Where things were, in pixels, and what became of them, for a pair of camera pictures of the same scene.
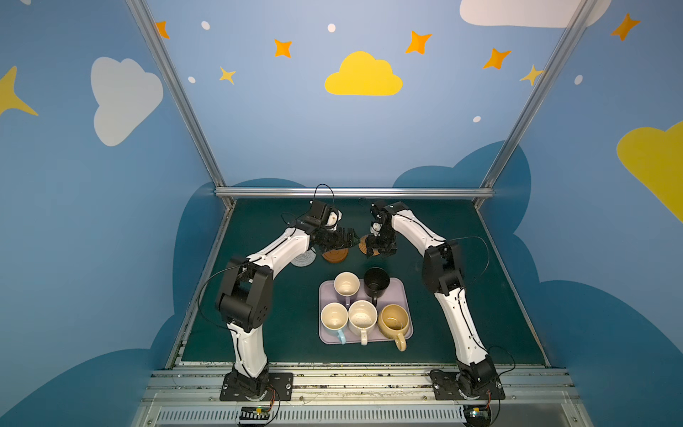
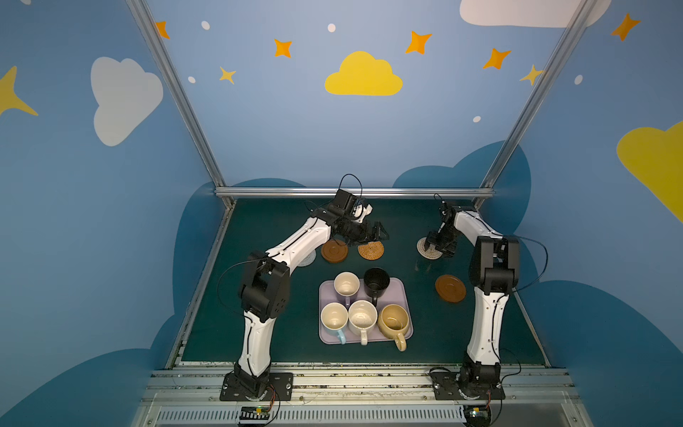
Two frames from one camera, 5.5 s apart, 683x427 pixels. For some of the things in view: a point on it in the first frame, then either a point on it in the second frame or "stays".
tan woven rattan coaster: [363, 246] stays
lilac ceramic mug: [347, 285] stays
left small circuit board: [254, 413] stays
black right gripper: [381, 241] to [437, 244]
